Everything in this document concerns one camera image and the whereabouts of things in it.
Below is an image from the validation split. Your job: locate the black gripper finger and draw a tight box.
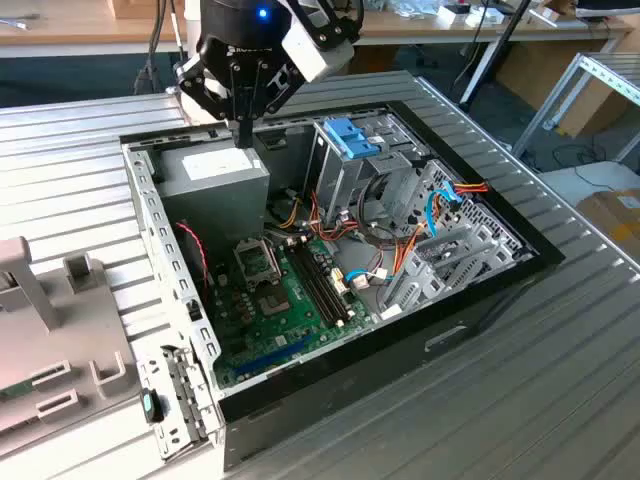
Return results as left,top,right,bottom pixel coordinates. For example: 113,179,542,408
245,62,307,150
174,52,247,150

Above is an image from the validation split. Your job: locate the blue data wire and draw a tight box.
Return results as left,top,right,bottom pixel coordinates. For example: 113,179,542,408
423,180,464,239

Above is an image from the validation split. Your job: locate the orange red power wire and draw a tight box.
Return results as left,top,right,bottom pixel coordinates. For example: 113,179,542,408
382,180,491,284

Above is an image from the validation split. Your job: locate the grey metal disk bay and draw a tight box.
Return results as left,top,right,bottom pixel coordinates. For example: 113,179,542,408
378,219,535,322

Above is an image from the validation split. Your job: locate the blue plastic drive latch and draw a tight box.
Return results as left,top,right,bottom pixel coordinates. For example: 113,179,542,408
346,133,387,159
323,117,367,144

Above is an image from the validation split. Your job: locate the wooden box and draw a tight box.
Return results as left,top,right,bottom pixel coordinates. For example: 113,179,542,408
107,0,186,20

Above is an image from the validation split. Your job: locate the grey drive cage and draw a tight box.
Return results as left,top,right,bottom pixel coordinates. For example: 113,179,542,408
303,114,432,229

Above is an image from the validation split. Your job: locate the grey power supply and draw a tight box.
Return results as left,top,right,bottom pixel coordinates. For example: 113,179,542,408
154,138,271,251

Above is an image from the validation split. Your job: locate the wooden desk with wrench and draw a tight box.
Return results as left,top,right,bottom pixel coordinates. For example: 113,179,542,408
0,0,191,59

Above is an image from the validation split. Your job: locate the CPU socket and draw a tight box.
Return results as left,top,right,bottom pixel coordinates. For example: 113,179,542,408
233,238,282,287

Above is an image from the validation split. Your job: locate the small white box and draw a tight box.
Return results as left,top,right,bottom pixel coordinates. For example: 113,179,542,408
439,3,506,26

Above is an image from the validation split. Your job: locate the black RAM slot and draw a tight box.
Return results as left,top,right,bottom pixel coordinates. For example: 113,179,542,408
288,245,342,330
299,243,352,325

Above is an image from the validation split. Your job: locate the square chipset chip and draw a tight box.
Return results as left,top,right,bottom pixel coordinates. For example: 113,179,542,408
257,292,291,317

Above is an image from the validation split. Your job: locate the green motherboard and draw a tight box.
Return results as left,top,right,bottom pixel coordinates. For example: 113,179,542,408
207,234,379,391

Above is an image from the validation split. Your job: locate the black stand pole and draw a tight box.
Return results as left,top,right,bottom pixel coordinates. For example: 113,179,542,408
497,0,532,39

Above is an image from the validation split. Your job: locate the large brown cardboard box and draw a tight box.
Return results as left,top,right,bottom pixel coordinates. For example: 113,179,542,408
494,39,632,139

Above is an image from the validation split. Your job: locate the blue expansion slot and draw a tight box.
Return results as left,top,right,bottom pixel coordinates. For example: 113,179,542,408
233,333,316,379

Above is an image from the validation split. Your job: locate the grey parts rack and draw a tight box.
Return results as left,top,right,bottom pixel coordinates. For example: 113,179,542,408
0,235,141,459

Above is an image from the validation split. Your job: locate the long wooden desk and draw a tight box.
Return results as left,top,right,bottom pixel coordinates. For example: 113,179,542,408
349,0,635,104

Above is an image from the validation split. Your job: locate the black open PC case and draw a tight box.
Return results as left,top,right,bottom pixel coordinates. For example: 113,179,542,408
118,99,567,474

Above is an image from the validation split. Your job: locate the white flat panel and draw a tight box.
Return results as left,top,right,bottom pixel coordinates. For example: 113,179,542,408
542,159,640,206

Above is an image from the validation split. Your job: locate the green RAM stick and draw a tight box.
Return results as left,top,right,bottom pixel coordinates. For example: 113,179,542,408
0,367,66,404

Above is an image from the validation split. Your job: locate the cardboard box with yellow tape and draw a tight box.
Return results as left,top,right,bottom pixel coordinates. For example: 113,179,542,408
574,187,640,261

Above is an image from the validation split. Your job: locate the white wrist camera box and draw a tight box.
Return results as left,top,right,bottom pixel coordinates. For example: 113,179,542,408
280,19,357,84

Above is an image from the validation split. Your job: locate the black cable bundle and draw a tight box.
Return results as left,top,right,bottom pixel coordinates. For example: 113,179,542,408
133,0,176,96

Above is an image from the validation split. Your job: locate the black wire loop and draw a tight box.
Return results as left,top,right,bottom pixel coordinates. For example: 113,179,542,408
357,172,401,246

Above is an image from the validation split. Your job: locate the orange yellow wire bundle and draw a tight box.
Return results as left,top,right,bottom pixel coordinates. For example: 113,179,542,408
267,192,361,246

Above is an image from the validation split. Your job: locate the red black fan wire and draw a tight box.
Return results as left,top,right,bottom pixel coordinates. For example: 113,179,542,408
175,222,211,301

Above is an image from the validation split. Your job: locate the short light blue wire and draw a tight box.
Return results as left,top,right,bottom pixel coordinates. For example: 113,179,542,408
343,268,376,291

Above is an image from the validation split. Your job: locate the grey metal shelf frame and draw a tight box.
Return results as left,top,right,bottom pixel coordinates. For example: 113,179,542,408
510,51,640,162

